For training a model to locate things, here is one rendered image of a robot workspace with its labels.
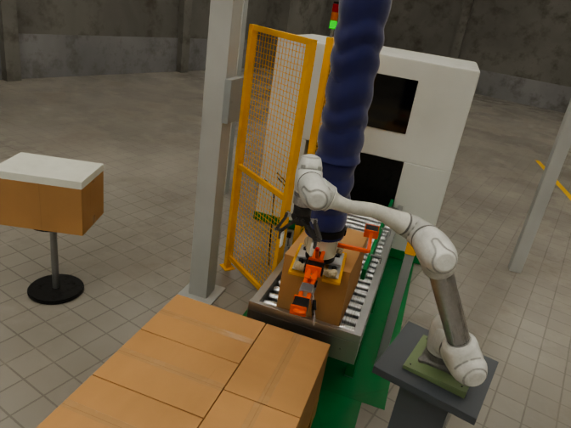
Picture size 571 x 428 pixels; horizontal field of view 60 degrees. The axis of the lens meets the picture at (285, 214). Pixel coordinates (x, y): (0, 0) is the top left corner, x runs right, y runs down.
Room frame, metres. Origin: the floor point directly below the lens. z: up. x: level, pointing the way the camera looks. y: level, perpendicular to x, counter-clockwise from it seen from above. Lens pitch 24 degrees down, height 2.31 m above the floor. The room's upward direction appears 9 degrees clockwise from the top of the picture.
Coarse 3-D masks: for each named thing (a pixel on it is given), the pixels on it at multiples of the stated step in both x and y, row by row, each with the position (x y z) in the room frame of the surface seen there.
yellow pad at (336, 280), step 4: (344, 252) 2.62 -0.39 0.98; (336, 256) 2.52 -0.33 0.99; (340, 256) 2.56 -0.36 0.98; (344, 256) 2.57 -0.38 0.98; (344, 260) 2.54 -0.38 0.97; (344, 264) 2.50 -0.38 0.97; (328, 268) 2.41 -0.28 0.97; (332, 268) 2.39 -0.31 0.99; (336, 268) 2.42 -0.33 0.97; (340, 268) 2.43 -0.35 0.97; (340, 272) 2.40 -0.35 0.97; (324, 276) 2.33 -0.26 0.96; (336, 276) 2.34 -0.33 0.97; (340, 276) 2.36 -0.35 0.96; (324, 280) 2.31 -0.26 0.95; (328, 280) 2.30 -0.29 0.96; (332, 280) 2.30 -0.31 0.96; (336, 280) 2.31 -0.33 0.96; (340, 280) 2.32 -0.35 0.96; (336, 284) 2.30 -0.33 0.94
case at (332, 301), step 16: (352, 240) 2.86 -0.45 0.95; (288, 256) 2.54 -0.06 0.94; (352, 256) 2.64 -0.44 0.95; (352, 272) 2.51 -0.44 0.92; (288, 288) 2.53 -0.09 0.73; (320, 288) 2.48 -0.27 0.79; (336, 288) 2.46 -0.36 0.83; (352, 288) 2.72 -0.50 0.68; (288, 304) 2.53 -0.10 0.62; (320, 304) 2.48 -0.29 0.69; (336, 304) 2.45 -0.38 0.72; (320, 320) 2.47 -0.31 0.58; (336, 320) 2.44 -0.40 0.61
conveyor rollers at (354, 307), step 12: (348, 216) 4.23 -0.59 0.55; (360, 216) 4.29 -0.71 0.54; (360, 228) 4.01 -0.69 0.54; (372, 240) 3.80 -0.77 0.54; (384, 240) 3.86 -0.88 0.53; (372, 264) 3.35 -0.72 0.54; (372, 276) 3.17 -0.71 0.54; (276, 288) 2.80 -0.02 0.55; (360, 288) 3.00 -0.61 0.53; (264, 300) 2.64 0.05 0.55; (276, 300) 2.69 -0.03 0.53; (360, 300) 2.82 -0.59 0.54; (348, 312) 2.66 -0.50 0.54; (348, 324) 2.57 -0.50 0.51
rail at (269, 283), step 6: (282, 264) 3.04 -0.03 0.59; (276, 270) 2.95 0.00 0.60; (270, 276) 2.86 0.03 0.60; (276, 276) 2.87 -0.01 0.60; (264, 282) 2.77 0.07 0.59; (270, 282) 2.78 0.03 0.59; (276, 282) 2.88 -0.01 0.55; (264, 288) 2.70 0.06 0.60; (270, 288) 2.75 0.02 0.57; (258, 294) 2.62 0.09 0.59; (264, 294) 2.64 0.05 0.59; (258, 300) 2.56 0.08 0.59
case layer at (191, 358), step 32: (160, 320) 2.28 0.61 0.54; (192, 320) 2.32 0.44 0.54; (224, 320) 2.37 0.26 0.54; (256, 320) 2.42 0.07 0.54; (128, 352) 1.98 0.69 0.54; (160, 352) 2.01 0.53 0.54; (192, 352) 2.05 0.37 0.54; (224, 352) 2.09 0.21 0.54; (256, 352) 2.13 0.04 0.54; (288, 352) 2.17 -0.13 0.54; (320, 352) 2.21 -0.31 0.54; (96, 384) 1.74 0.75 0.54; (128, 384) 1.77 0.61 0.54; (160, 384) 1.80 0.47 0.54; (192, 384) 1.83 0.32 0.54; (224, 384) 1.86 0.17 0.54; (256, 384) 1.90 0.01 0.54; (288, 384) 1.93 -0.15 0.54; (320, 384) 2.25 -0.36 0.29; (64, 416) 1.53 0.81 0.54; (96, 416) 1.56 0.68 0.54; (128, 416) 1.58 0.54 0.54; (160, 416) 1.61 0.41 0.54; (192, 416) 1.64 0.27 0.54; (224, 416) 1.67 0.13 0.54; (256, 416) 1.69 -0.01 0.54; (288, 416) 1.72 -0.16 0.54
